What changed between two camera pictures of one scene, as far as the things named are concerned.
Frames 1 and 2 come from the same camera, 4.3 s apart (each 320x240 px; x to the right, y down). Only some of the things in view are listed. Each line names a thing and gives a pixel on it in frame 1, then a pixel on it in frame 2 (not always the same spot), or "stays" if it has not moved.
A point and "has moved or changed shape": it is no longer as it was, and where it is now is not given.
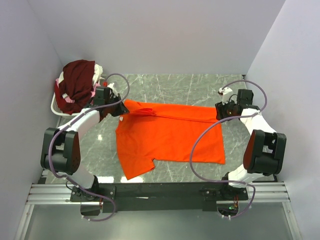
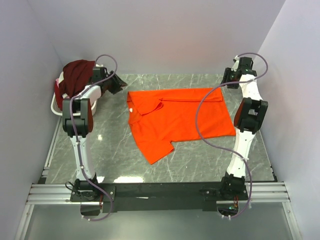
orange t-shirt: x=164 y=131 has moved or changed shape
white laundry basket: x=55 y=108 stays
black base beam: x=159 y=197 stays
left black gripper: x=122 y=109 -> x=118 y=83
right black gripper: x=220 y=108 -> x=227 y=73
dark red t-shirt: x=77 y=82 stays
